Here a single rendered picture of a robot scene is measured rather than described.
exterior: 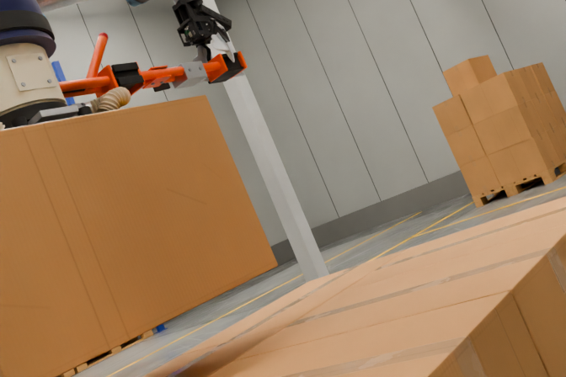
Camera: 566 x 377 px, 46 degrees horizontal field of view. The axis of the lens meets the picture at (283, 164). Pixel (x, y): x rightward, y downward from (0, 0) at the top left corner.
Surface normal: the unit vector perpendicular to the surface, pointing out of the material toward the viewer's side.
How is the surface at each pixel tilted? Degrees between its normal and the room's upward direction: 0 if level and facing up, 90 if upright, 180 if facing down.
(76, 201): 89
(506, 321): 90
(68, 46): 90
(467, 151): 90
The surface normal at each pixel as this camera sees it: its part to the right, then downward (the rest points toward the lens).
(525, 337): 0.71, -0.35
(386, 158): -0.65, 0.22
